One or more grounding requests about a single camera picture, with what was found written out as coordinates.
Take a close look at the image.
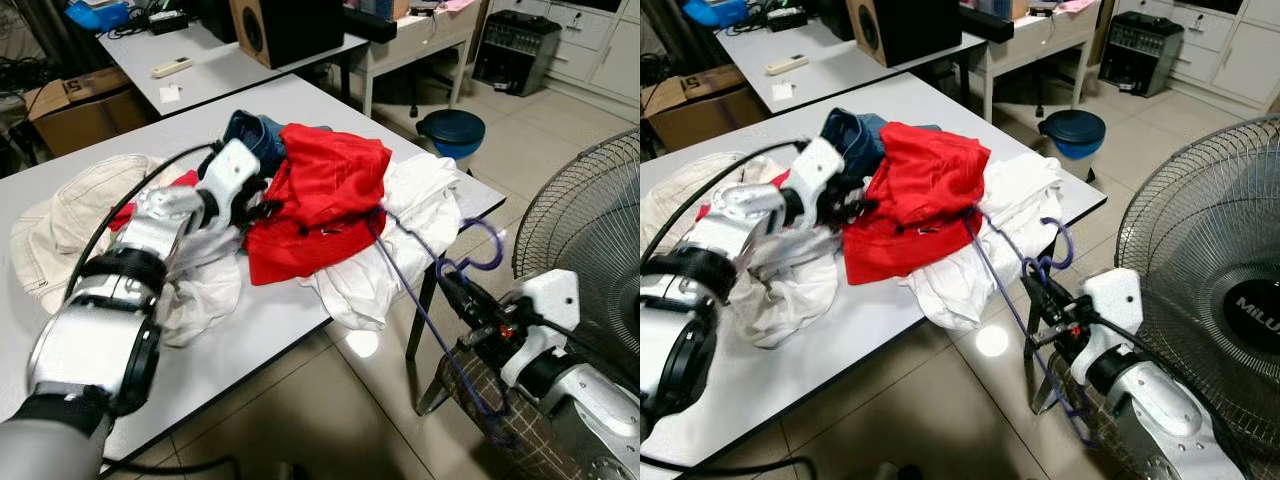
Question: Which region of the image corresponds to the printed brown cardboard box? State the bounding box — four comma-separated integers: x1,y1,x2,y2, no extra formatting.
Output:
640,65,771,153
22,68,153,158

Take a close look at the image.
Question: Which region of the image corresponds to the black wooden speaker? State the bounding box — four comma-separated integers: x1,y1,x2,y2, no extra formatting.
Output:
228,0,346,71
845,0,964,69

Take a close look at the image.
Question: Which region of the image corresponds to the blue lidded bin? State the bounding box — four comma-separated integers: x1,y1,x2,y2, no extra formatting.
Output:
415,108,487,179
1037,108,1108,188

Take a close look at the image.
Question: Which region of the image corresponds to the small red garment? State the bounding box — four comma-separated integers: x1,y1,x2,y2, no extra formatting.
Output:
698,168,796,223
108,168,201,233

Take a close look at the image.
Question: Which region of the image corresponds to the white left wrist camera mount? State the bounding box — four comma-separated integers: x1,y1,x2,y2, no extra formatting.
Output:
197,138,264,229
790,137,848,226

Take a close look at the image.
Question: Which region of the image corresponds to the large red garment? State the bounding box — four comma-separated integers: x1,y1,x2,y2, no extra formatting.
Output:
843,122,993,288
245,123,393,288

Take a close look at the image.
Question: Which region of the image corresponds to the white desk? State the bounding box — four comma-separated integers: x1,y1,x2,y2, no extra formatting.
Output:
965,0,1101,123
345,0,491,119

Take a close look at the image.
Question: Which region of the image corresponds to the black standing fan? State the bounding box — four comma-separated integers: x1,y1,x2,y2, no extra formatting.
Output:
512,128,641,421
1113,113,1280,466

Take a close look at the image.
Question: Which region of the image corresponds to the blue plastic object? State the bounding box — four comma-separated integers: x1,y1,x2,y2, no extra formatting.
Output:
683,0,749,28
65,0,131,31

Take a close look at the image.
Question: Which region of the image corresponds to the black amplifier device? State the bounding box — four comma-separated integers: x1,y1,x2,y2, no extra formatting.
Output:
472,10,563,98
1097,10,1186,98

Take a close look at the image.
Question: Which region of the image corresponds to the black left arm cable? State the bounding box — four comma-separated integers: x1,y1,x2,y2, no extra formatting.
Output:
65,142,216,301
640,140,806,266

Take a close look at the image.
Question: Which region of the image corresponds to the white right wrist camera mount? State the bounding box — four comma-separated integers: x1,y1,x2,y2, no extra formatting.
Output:
500,270,582,389
1070,268,1144,389

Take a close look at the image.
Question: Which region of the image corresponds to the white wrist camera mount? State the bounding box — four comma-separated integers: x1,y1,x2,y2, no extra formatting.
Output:
197,138,264,229
1070,268,1144,389
790,137,848,226
500,270,582,389

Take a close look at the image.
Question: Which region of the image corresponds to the black soundbar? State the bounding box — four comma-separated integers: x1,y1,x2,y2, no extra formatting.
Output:
340,8,399,44
958,6,1016,43

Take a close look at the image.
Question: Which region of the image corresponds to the navy blue garment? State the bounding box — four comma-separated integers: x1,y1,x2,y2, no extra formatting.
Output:
222,110,291,179
820,108,891,183

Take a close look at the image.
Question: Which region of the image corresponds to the blue purple clothes hanger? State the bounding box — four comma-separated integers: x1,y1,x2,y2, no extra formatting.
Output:
365,205,516,448
965,205,1101,448

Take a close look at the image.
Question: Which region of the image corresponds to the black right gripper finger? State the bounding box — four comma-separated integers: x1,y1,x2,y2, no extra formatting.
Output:
1021,264,1067,315
438,262,491,316

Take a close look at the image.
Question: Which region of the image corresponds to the white drawer cabinet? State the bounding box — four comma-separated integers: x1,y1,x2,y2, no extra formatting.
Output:
540,0,641,101
1170,0,1280,106

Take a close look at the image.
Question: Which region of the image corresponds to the grey table with clothes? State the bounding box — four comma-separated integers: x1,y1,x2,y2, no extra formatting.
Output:
0,72,507,471
640,72,1107,471

